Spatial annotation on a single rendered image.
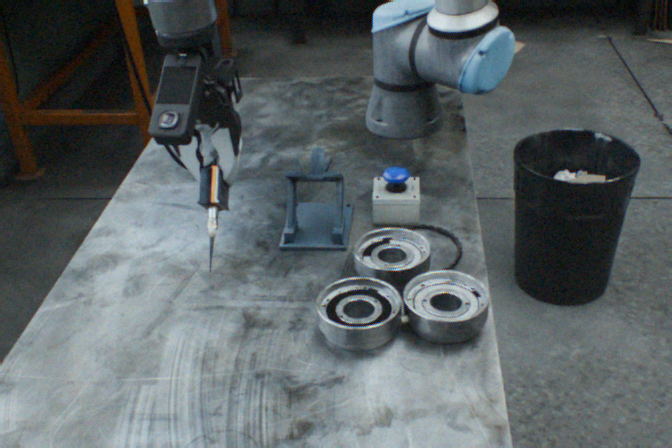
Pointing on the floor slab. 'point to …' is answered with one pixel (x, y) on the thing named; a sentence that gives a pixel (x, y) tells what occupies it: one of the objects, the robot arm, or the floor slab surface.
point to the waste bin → (569, 212)
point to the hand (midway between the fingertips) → (215, 180)
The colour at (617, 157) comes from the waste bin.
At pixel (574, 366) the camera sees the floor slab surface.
